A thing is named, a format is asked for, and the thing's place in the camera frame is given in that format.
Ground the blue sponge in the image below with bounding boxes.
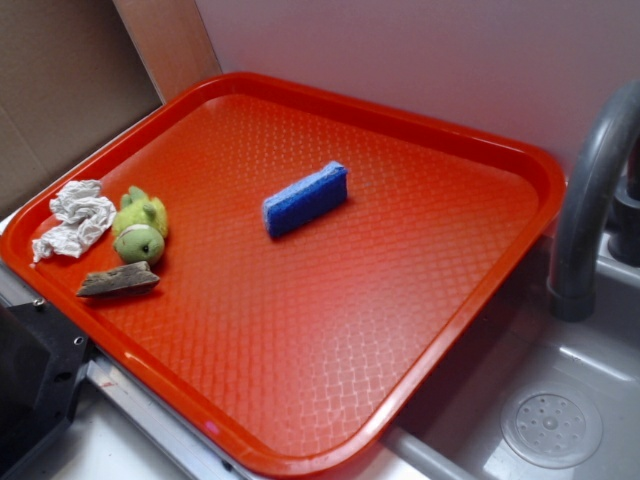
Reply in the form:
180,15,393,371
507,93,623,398
262,161,348,238

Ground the brown wood chip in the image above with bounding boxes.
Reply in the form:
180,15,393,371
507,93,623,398
76,261,160,298

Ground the crumpled white paper towel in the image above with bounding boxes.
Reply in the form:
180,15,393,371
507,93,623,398
32,180,116,263

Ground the brown cardboard panel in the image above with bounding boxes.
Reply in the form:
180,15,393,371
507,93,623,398
1,1,221,217

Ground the green plush toy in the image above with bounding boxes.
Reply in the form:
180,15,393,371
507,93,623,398
111,186,169,266

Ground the orange plastic tray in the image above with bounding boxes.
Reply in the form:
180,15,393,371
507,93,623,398
1,73,565,477

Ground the grey toy sink basin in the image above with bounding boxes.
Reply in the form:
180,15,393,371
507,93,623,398
383,242,639,479

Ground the grey toy faucet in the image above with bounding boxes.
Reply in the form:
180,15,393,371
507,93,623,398
547,80,639,322

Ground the black metal bracket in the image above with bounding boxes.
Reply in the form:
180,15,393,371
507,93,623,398
1,298,92,479

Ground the aluminium frame rail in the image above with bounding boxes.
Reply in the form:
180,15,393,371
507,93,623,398
1,268,251,479

